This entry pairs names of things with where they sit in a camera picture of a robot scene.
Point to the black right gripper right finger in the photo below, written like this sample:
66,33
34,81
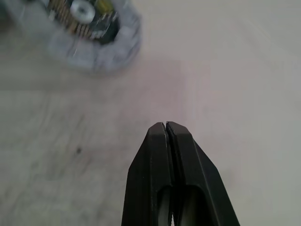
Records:
200,179

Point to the silver motor lid circuit board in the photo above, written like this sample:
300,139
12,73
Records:
113,51

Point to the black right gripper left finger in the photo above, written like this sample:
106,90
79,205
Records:
145,169

